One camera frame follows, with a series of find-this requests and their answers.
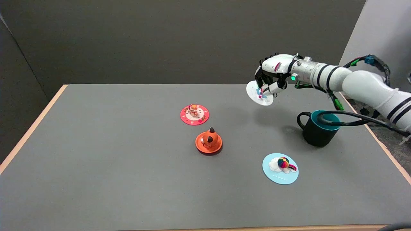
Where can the light blue rainbow cup lid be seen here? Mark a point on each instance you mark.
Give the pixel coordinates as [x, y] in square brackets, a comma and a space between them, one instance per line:
[280, 168]

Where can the orange cup lid cat figure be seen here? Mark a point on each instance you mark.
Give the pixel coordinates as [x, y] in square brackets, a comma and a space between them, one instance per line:
[208, 142]

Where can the black mug teal inside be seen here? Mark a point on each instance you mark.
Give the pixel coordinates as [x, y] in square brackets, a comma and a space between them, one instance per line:
[316, 136]

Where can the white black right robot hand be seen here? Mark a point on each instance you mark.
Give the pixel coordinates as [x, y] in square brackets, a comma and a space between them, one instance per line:
[276, 65]

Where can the pink cup lid with figure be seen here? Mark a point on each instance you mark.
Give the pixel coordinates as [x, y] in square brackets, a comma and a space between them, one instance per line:
[194, 114]

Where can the floor vent grille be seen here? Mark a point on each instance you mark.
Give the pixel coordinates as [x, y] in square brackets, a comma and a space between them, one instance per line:
[382, 127]

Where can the white cup lid with figure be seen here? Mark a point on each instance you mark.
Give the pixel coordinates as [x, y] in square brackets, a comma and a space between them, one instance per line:
[253, 92]

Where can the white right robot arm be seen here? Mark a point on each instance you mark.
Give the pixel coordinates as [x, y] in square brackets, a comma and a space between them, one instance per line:
[359, 83]

